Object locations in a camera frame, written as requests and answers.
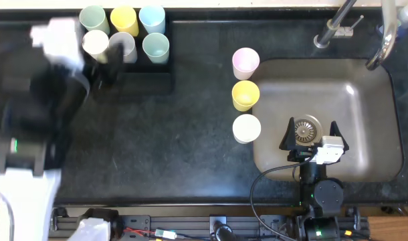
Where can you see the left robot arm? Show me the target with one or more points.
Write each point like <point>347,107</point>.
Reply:
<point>26,201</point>

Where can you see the black tray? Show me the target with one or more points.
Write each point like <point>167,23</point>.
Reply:
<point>147,83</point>

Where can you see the blue cup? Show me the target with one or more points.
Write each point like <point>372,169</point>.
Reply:
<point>152,18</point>

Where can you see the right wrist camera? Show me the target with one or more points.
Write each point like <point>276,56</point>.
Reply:
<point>329,149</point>

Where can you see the steel tap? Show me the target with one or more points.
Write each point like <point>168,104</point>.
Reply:
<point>388,37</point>

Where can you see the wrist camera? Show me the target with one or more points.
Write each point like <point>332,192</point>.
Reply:
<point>329,149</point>
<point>58,41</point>

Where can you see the pink cup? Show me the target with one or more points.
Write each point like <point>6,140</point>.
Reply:
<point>245,62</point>

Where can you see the yellow cup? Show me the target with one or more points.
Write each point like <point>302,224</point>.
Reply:
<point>245,95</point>
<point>124,20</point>

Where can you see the grey cup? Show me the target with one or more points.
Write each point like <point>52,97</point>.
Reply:
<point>127,45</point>

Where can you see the steel sink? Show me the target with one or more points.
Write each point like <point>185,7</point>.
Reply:
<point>358,117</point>

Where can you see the white cup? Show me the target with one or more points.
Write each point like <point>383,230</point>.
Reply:
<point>246,128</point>
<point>95,43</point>

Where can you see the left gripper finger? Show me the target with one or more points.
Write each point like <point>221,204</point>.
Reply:
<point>114,65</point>
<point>96,75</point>

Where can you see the mounting rail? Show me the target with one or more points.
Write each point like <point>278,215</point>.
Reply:
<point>190,224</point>

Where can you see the green cup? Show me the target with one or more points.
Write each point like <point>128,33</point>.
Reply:
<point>156,47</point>
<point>93,18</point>

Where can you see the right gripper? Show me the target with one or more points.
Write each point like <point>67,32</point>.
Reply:
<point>299,155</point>

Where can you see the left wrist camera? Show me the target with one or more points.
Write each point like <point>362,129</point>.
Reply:
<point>58,41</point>

